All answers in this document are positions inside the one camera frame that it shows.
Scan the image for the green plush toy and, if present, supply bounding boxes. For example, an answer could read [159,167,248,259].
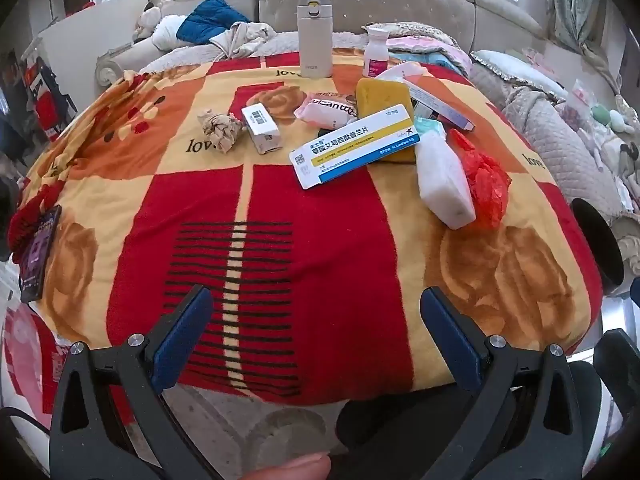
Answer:
[591,104,611,127]

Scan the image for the pink wet wipes pack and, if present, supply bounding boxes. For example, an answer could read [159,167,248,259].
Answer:
[294,92,358,130]

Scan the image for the cream cloth on sofa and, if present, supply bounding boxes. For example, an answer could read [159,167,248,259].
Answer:
[208,22,277,60]

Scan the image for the blue yellow medicine box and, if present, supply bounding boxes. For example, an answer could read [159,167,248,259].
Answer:
[290,104,420,190]

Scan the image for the red plastic bag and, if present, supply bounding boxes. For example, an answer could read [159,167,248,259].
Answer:
[447,128,512,229]

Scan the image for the small white barcode box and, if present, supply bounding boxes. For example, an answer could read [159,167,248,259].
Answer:
[241,103,281,155]

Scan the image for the beige thermos bottle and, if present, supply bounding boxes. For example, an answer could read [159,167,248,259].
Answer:
[296,0,333,79]

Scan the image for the person thumb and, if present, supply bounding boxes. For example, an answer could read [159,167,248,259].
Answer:
[241,453,331,480]

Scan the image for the white pink pill bottle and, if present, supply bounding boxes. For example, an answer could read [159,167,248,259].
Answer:
[362,26,390,78]

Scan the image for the beige tufted sofa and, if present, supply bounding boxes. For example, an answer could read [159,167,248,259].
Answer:
[94,0,626,221]

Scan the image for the red orange patterned blanket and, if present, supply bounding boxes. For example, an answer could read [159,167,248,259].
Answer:
[21,49,603,405]

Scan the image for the beige paper ball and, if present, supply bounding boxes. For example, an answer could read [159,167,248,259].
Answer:
[198,110,244,154]

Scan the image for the white blue long box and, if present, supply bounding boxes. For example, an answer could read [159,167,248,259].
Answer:
[404,79,475,131]

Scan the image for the yellow sponge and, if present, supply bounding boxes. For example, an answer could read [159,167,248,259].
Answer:
[354,77,418,165]

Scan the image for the pink blue folded blankets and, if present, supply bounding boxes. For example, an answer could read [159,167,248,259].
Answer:
[362,22,472,77]

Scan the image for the dark purple phone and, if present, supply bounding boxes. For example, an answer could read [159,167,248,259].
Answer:
[18,205,62,304]

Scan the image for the blue jacket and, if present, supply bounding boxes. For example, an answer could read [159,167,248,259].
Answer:
[176,0,250,44]

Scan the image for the white cushion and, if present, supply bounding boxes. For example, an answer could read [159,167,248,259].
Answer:
[470,50,568,104]

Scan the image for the teal tissue pack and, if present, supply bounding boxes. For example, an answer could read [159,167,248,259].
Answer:
[414,116,446,140]

